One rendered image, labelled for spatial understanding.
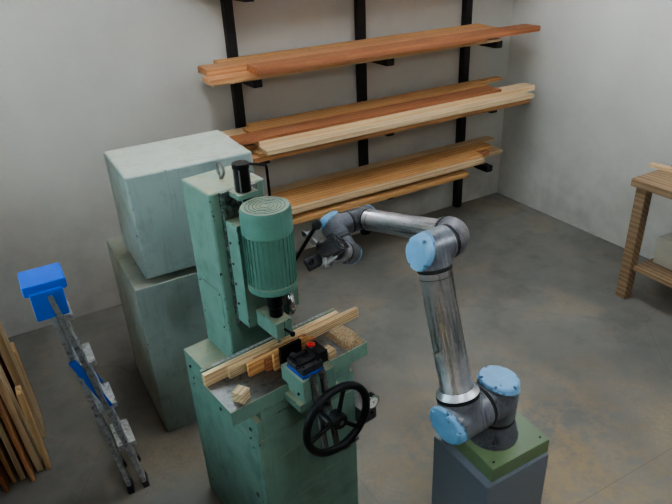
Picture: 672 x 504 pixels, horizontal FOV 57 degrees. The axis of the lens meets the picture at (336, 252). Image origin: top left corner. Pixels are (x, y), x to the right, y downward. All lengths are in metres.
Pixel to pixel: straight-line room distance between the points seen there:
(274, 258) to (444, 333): 0.61
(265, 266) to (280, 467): 0.79
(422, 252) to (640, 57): 3.28
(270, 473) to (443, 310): 0.91
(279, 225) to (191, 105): 2.41
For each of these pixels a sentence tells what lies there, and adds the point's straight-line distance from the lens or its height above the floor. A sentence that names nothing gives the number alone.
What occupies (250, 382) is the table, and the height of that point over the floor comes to 0.90.
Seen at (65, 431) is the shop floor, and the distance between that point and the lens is 3.70.
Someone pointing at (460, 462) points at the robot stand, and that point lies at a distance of 2.43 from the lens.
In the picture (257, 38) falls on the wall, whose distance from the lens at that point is 4.42.
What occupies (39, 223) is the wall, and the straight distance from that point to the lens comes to 4.33.
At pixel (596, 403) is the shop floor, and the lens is 3.66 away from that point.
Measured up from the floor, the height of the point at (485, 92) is 1.14.
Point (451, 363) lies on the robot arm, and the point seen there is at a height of 1.03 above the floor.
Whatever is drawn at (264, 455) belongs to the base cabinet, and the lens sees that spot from 2.34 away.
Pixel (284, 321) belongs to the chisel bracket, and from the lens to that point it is 2.22.
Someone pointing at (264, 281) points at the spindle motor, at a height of 1.26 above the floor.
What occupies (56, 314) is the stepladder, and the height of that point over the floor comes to 1.03.
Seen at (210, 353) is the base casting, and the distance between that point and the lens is 2.58.
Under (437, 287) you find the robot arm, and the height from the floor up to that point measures 1.28.
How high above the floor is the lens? 2.30
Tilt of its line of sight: 28 degrees down
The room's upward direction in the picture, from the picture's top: 3 degrees counter-clockwise
